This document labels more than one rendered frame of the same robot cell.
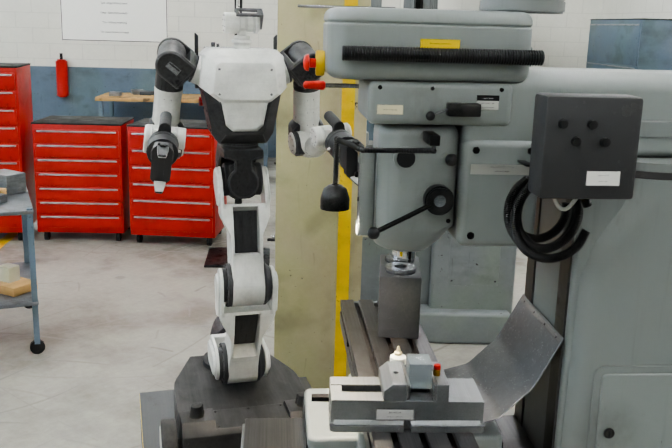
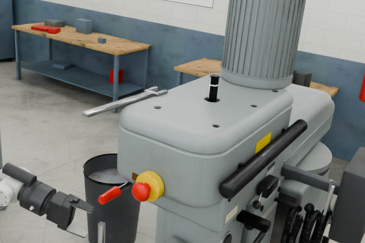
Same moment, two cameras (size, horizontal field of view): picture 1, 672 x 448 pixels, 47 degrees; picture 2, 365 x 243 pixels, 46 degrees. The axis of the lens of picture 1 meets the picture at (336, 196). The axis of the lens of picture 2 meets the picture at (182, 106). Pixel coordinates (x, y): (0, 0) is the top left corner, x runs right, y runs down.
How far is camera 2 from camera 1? 1.57 m
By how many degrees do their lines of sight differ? 52
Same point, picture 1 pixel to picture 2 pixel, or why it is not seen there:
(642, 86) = (310, 116)
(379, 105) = (227, 215)
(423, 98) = (247, 190)
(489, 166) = (264, 214)
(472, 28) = (277, 117)
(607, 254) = not seen: hidden behind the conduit
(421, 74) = not seen: hidden behind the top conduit
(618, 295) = not seen: outside the picture
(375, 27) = (237, 148)
